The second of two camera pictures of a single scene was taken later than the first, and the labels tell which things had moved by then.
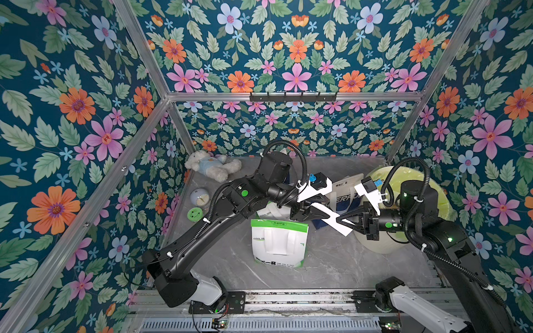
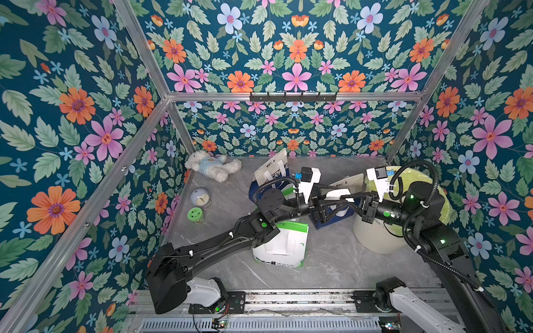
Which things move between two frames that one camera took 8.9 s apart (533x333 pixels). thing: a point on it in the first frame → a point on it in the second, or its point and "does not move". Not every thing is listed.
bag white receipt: x=332 y=222 → x=336 y=194
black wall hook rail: x=292 y=98 does not move
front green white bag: x=280 y=243 does not move
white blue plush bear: x=216 y=168 does not move
